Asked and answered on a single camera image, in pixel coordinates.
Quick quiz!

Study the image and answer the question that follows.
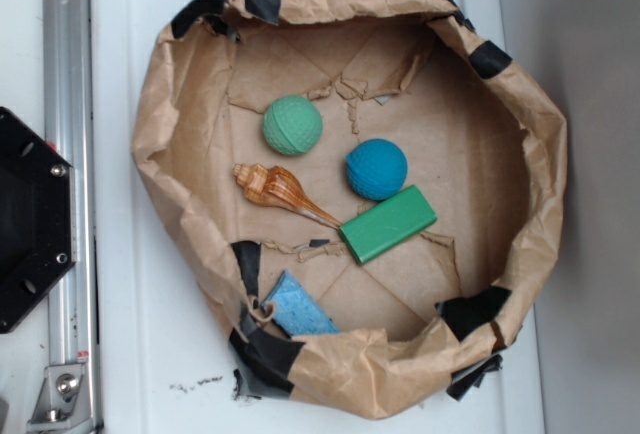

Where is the green rectangular block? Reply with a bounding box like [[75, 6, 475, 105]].
[[339, 185, 438, 265]]

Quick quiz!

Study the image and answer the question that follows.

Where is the brown paper bag container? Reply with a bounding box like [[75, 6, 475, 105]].
[[131, 0, 567, 419]]

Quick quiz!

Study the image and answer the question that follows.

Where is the brown spiral seashell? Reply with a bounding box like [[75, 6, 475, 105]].
[[233, 164, 342, 230]]

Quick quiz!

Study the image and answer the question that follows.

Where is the blue dimpled ball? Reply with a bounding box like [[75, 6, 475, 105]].
[[345, 139, 408, 201]]

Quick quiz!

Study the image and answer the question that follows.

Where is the light green dimpled ball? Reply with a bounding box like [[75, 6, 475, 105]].
[[262, 95, 323, 156]]

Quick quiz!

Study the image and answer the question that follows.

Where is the light blue sponge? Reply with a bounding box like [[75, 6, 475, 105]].
[[261, 270, 340, 337]]

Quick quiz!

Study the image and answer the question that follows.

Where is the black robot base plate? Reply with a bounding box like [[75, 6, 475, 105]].
[[1, 108, 75, 334]]

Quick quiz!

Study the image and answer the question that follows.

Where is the metal corner bracket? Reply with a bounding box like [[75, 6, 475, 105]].
[[26, 363, 91, 433]]

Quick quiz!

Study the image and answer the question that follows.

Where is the aluminium extrusion rail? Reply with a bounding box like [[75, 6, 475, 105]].
[[43, 0, 104, 433]]

